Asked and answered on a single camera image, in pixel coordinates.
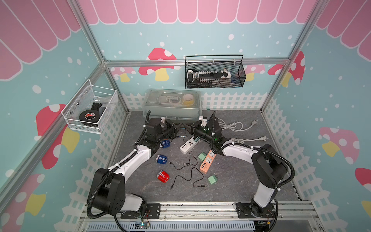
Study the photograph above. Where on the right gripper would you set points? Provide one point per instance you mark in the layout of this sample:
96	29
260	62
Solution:
194	128

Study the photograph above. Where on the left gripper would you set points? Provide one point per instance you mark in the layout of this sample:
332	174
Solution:
174	127

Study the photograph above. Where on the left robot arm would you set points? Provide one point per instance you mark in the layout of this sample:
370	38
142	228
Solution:
107	194

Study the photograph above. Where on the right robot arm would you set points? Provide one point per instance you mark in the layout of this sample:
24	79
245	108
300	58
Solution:
273	171

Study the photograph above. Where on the white power strip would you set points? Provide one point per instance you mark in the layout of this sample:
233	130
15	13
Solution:
187	146

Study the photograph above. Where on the green translucent storage box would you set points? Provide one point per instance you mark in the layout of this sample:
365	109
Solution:
172	104

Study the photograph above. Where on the green adapter beside orange strip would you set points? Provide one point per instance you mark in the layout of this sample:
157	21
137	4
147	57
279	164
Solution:
202	156

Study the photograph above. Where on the orange power strip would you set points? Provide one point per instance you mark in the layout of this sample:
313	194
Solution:
205	166

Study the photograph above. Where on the green adapter front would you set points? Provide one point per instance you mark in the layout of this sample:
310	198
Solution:
212	179

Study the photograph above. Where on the black tape roll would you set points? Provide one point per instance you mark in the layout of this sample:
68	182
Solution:
89	117

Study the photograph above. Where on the black wire mesh basket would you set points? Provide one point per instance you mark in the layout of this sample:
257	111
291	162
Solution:
214	71

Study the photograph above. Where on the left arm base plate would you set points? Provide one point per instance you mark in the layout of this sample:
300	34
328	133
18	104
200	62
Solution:
147	211

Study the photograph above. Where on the white wire basket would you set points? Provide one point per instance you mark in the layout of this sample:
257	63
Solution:
89	97

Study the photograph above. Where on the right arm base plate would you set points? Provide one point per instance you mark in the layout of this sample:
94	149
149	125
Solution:
246	210

